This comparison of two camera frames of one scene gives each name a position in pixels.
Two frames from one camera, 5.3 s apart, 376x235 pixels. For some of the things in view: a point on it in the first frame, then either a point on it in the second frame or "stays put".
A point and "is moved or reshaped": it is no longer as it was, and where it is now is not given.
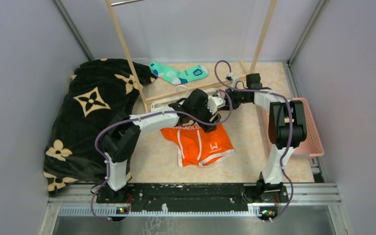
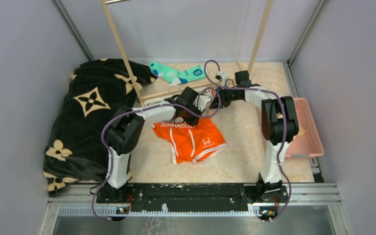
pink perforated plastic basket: x=312 y=146 stays put
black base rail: x=180 y=197 stays put
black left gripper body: x=204 y=115 → x=190 y=120
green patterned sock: x=178 y=78 stays put
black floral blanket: x=96 y=91 stays put
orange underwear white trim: x=194 y=146 is moved or reshaped
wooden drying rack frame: x=142 y=93 is moved or reshaped
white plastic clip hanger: x=213 y=91 is moved or reshaped
